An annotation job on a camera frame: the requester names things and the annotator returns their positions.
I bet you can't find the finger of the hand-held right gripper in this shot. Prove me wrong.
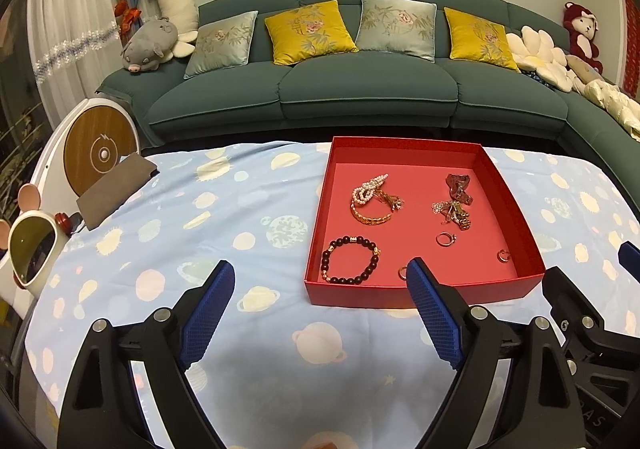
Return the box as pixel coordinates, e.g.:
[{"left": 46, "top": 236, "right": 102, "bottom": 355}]
[
  {"left": 618, "top": 241, "right": 640, "bottom": 282},
  {"left": 542, "top": 266, "right": 608, "bottom": 360}
]

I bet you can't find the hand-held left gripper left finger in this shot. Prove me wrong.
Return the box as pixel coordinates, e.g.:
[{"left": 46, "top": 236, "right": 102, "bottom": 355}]
[{"left": 56, "top": 259, "right": 237, "bottom": 449}]

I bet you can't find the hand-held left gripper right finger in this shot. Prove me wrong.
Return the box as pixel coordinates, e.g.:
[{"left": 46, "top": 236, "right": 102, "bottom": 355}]
[{"left": 405, "top": 256, "right": 586, "bottom": 449}]

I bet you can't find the red cardboard tray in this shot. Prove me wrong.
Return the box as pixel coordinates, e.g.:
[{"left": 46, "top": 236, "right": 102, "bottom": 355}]
[{"left": 304, "top": 136, "right": 546, "bottom": 308}]

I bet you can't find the gold chain bracelet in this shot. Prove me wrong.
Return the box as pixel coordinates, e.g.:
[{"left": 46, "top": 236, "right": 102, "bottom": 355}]
[{"left": 447, "top": 206, "right": 472, "bottom": 232}]

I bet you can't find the dark bead bracelet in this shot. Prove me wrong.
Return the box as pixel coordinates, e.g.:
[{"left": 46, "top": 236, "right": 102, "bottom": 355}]
[{"left": 320, "top": 236, "right": 381, "bottom": 285}]

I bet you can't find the dark red hair clip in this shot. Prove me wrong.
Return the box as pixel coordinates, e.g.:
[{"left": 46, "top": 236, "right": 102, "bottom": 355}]
[{"left": 445, "top": 173, "right": 473, "bottom": 205}]

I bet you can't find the brown cloth pouch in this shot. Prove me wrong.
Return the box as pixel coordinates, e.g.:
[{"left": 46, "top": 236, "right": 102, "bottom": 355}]
[{"left": 76, "top": 152, "right": 160, "bottom": 231}]

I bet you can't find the white oval mirror gadget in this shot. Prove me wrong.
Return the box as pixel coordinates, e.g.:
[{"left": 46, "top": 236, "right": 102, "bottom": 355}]
[{"left": 0, "top": 183, "right": 76, "bottom": 302}]

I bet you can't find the beige plush cushion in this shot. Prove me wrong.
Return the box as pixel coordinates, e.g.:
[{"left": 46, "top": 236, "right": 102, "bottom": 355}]
[{"left": 567, "top": 54, "right": 603, "bottom": 85}]

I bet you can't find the white machine with wooden disc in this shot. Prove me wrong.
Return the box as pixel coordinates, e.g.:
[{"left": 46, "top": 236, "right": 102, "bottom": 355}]
[{"left": 27, "top": 96, "right": 141, "bottom": 230}]

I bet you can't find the dark blue patterned cloth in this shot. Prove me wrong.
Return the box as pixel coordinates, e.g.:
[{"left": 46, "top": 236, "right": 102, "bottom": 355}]
[{"left": 522, "top": 69, "right": 556, "bottom": 89}]

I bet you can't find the white flower cushion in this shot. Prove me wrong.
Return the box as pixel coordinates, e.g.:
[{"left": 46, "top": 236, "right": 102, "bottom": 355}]
[{"left": 505, "top": 26, "right": 576, "bottom": 94}]

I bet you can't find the red monkey plush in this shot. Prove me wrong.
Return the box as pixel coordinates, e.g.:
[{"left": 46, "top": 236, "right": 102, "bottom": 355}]
[{"left": 562, "top": 2, "right": 604, "bottom": 75}]

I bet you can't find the green corner sofa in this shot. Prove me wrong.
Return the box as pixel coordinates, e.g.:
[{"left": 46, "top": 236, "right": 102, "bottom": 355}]
[{"left": 96, "top": 0, "right": 640, "bottom": 170}]

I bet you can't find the yellow embroidered pillow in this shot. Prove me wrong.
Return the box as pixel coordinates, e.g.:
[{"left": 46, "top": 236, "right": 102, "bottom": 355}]
[
  {"left": 444, "top": 6, "right": 521, "bottom": 72},
  {"left": 264, "top": 0, "right": 358, "bottom": 66}
]

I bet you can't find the grey-green embroidered pillow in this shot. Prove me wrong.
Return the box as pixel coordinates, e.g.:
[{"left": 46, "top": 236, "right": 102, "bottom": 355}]
[
  {"left": 183, "top": 10, "right": 259, "bottom": 80},
  {"left": 356, "top": 0, "right": 437, "bottom": 62}
]

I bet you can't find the grey pig plush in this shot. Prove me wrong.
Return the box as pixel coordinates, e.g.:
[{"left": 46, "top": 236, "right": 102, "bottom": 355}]
[{"left": 120, "top": 16, "right": 179, "bottom": 76}]

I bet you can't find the red curtain ornament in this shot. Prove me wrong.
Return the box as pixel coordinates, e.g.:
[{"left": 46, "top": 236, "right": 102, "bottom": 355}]
[{"left": 114, "top": 0, "right": 141, "bottom": 35}]

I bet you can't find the white sheer curtain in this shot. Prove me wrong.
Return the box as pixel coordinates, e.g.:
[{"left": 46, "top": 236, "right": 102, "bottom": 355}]
[{"left": 27, "top": 0, "right": 151, "bottom": 130}]

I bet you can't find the gold bangle bracelet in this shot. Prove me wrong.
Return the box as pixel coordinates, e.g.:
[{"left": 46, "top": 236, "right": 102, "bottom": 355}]
[{"left": 350, "top": 189, "right": 405, "bottom": 226}]

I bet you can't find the red bordered wall hanging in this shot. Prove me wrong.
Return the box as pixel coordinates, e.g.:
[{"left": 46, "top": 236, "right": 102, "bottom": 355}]
[{"left": 620, "top": 0, "right": 640, "bottom": 97}]

